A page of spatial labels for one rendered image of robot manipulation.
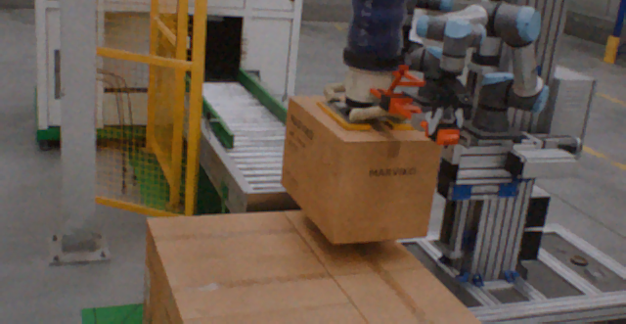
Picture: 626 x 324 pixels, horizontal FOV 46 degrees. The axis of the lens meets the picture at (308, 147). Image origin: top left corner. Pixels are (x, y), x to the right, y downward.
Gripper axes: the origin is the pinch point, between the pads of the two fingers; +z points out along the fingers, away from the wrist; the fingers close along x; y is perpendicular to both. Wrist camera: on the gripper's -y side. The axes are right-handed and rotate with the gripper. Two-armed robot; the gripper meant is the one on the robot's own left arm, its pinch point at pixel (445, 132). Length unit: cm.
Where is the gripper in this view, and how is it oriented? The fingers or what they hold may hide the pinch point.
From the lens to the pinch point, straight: 237.1
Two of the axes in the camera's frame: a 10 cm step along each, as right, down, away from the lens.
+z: -0.9, 9.4, 3.2
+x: -9.4, 0.3, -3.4
